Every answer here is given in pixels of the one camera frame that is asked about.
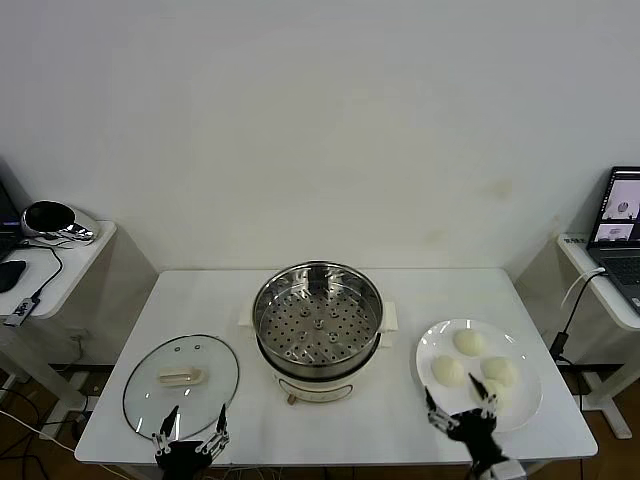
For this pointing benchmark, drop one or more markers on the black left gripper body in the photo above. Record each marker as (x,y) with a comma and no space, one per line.
(182,457)

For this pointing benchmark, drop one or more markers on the white round plate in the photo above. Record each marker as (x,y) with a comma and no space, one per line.
(522,405)

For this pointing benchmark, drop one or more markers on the stainless steel steamer basket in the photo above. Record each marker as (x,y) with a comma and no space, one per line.
(320,335)

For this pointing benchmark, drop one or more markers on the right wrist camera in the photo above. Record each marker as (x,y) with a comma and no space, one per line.
(510,471)

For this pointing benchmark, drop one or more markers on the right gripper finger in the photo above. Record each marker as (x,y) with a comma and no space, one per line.
(487,402)
(437,417)

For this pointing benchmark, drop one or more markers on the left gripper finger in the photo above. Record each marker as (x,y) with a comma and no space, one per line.
(220,437)
(167,432)

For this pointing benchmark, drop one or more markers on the white label sticker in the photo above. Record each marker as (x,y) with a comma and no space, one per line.
(575,239)

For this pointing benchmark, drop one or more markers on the white electric cooking pot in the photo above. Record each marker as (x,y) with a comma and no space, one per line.
(320,387)

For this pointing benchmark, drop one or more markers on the grey usb hub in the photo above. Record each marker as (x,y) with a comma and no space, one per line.
(20,311)

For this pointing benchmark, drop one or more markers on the white wall outlet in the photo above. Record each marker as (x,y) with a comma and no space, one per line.
(76,332)

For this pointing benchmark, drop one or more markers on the white steamed baozi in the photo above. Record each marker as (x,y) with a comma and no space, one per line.
(469,343)
(500,371)
(502,395)
(447,371)

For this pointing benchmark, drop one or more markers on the black laptop beside mouse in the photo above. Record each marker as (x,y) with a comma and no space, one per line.
(6,210)

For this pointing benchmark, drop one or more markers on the chrome and black headset device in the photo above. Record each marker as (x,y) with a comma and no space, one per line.
(75,222)

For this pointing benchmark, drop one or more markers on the grey laptop with open keyboard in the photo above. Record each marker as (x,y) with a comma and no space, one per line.
(620,265)

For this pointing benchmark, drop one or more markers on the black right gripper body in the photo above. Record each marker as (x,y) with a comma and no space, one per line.
(475,435)

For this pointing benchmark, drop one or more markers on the black computer mouse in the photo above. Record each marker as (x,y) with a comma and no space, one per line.
(10,275)

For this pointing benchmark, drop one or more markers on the white side table with mouse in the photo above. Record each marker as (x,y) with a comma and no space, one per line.
(75,265)

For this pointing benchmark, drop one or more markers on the white work table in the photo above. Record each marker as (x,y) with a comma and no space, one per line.
(200,300)

